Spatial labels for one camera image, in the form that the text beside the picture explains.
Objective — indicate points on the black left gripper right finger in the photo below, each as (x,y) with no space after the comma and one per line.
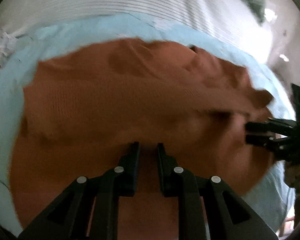
(174,180)

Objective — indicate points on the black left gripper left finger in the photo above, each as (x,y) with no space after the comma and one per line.
(122,179)

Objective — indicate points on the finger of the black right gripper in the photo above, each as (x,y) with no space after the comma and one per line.
(269,142)
(279,126)

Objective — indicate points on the orange knit cloth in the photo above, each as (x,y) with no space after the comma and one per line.
(82,110)

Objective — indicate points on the white striped blanket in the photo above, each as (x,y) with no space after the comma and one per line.
(230,21)

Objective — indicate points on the light blue floral bedsheet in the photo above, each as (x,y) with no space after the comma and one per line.
(47,41)

